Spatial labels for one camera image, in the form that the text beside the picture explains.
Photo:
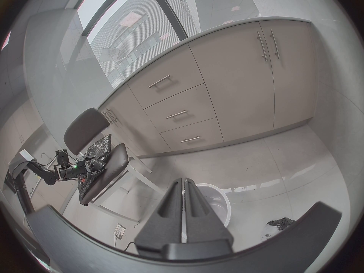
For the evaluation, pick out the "black plastic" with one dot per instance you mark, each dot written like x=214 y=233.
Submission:
x=281 y=223

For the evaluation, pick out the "beige cabinet with drawers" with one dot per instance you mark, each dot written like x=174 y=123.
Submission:
x=241 y=81

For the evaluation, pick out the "white printed wrapper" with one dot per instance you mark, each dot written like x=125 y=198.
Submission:
x=268 y=233

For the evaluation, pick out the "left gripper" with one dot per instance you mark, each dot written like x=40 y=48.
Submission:
x=78 y=173

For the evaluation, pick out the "grey padded white chair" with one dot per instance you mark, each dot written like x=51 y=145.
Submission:
x=85 y=126

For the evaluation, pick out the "white trash bin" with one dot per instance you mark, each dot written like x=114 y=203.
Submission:
x=219 y=206

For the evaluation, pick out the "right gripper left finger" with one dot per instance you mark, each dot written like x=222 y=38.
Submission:
x=167 y=223

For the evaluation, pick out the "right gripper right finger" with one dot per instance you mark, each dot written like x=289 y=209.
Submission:
x=204 y=223

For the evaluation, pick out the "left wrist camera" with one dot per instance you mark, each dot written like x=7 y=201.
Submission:
x=81 y=161

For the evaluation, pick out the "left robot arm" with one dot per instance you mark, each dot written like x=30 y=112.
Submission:
x=42 y=171

